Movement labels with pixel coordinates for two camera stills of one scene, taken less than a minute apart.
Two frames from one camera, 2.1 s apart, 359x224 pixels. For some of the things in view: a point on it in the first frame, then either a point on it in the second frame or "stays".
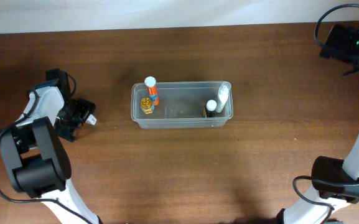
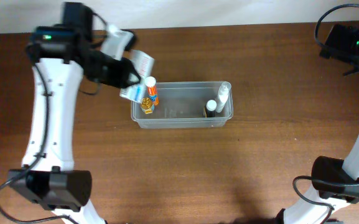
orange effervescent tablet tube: x=150 y=81 stays
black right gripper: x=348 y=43 stays
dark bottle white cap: x=210 y=108 stays
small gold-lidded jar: x=146 y=105 stays
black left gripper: x=76 y=113 to x=109 y=70
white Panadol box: x=91 y=119 to x=144 y=66
